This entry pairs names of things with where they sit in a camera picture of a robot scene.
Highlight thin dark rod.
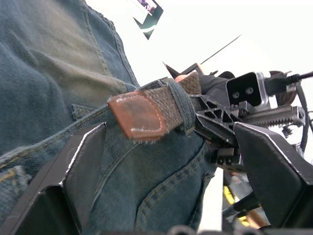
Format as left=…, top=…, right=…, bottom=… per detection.
left=200, top=33, right=243, bottom=65

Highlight blue denim shorts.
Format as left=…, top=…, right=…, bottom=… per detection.
left=0, top=0, right=222, bottom=235

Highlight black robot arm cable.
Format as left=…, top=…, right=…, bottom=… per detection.
left=268, top=70, right=313, bottom=154

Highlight yellow black item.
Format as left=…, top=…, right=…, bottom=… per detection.
left=223, top=185, right=236, bottom=205

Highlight dark grey rounded object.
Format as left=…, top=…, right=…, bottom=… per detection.
left=197, top=70, right=236, bottom=101

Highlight dark triangular frame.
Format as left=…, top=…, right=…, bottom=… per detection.
left=162, top=61, right=205, bottom=79

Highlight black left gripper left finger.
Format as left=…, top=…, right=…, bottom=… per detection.
left=0, top=121, right=108, bottom=235

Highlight brown braided belt leather tip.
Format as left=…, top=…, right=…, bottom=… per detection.
left=107, top=71, right=203, bottom=145

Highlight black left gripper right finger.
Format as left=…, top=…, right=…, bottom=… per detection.
left=233, top=121, right=313, bottom=229

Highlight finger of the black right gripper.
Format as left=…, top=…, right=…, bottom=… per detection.
left=194, top=113, right=246, bottom=172
left=188, top=94, right=245, bottom=122

